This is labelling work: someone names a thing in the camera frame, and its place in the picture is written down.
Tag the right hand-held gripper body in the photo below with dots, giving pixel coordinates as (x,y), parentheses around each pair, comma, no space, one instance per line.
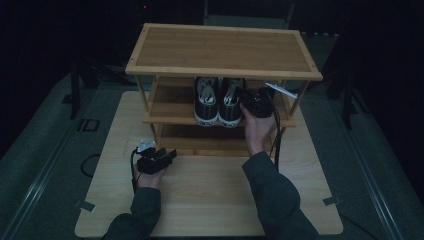
(261,103)

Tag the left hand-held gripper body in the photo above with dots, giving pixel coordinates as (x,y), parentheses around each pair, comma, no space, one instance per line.
(149,163)

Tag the black canvas sneaker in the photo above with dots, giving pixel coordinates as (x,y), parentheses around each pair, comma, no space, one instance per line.
(206,103)
(230,106)

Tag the wooden three-tier shoe rack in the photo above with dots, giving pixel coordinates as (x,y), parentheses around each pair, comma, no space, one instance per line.
(220,50)

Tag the person's left hand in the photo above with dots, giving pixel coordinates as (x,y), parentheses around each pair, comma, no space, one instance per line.
(150,180)

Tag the person's right hand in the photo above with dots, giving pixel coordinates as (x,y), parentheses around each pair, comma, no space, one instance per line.
(258,133)

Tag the grey tape piece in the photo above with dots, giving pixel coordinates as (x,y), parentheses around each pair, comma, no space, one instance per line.
(332,201)
(85,206)

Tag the black metal stand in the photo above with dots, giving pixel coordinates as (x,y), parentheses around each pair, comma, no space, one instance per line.
(74,93)

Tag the black floor outlet frame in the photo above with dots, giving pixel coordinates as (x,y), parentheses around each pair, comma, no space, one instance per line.
(80,125)

